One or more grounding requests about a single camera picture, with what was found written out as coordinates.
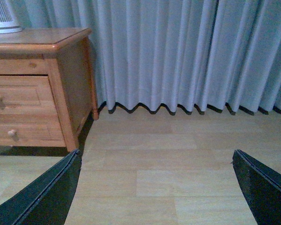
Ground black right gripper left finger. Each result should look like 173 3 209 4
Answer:
0 150 81 225

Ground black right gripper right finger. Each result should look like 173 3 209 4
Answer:
232 150 281 225

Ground wooden drawer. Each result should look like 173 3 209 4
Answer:
0 115 66 147
0 75 57 116

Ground wooden nightstand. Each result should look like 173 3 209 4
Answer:
0 28 99 151

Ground light grey curtain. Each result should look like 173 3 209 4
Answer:
12 0 281 112

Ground white cylindrical air purifier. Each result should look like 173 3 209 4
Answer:
0 0 22 34

